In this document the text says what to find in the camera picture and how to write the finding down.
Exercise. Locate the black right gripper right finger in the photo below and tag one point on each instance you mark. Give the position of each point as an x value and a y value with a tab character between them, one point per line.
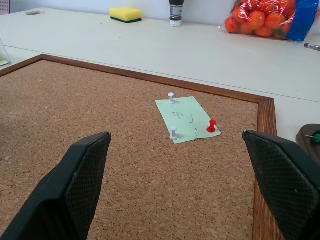
287	180

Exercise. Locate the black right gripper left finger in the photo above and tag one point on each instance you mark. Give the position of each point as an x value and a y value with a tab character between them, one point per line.
62	190

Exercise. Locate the wood framed cork board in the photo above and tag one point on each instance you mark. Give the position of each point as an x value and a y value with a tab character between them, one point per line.
100	140

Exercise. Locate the red pushpin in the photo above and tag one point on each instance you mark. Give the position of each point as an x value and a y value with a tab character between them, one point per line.
211	126

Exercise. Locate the green paper note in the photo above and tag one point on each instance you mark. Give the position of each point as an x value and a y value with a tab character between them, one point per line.
186	120

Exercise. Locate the white pushpin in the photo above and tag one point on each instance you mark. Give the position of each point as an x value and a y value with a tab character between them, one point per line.
171	98
173	133

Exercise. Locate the dark brown wooden dish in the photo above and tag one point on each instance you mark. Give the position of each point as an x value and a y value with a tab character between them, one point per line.
306	140

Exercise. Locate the clear glass container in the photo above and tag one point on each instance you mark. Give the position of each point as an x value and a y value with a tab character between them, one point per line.
3	56

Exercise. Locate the bag of oranges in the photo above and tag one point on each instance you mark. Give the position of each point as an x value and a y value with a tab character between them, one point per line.
265	18

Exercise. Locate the yellow green sponge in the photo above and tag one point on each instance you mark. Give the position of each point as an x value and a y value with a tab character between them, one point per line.
125	13

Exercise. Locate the dark bottle with white cap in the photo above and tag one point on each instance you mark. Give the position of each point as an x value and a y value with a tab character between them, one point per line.
175	11

